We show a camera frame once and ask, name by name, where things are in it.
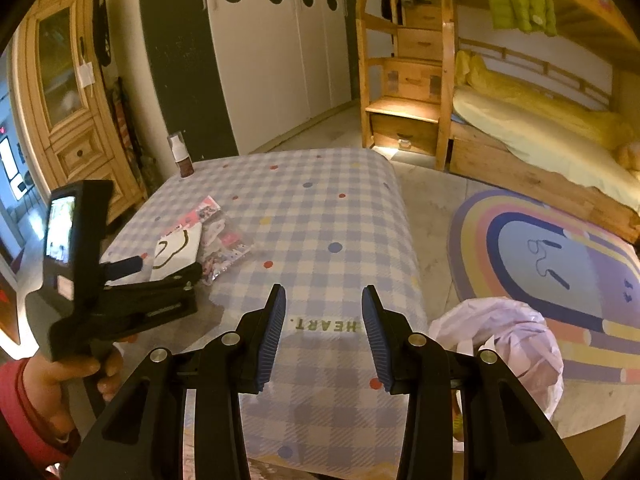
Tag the white card smile drawing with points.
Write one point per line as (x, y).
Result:
(177, 252)

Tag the brown cardboard box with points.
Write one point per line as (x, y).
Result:
(595, 450)

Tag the white wardrobe round holes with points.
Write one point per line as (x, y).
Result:
(280, 60)

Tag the patterned folded mat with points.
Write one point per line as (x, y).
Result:
(132, 145)

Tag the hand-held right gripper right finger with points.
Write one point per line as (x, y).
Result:
(377, 345)

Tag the pink patterned packet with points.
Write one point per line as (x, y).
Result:
(200, 212)

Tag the wooden staircase with drawers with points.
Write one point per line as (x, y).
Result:
(405, 110)

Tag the brown spray bottle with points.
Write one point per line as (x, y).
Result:
(181, 157)

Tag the black hanging bag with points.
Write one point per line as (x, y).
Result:
(103, 25)

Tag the pale yellow mattress sheet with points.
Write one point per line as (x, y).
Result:
(540, 140)

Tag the person's left hand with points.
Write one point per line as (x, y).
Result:
(55, 390)

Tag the blue checkered tablecloth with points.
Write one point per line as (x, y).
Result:
(320, 200)

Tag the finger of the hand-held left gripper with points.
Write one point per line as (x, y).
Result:
(132, 264)
(155, 295)

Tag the wooden glass door cabinet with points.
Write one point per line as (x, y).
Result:
(70, 150)

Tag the pink-white plastic bag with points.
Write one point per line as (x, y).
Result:
(505, 340)

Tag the small clear plastic box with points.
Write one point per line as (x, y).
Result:
(405, 144)

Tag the wooden bunk bed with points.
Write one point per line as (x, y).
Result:
(525, 180)

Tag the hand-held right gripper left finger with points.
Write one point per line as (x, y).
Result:
(267, 345)

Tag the person's left forearm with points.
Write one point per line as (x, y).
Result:
(15, 410)

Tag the clear packet pink print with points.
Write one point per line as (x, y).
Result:
(225, 260)
(215, 232)

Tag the white paper tag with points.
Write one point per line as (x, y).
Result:
(86, 74)

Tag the yellow blanket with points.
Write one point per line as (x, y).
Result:
(550, 97)

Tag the oval pastel rainbow rug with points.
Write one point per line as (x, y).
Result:
(525, 280)

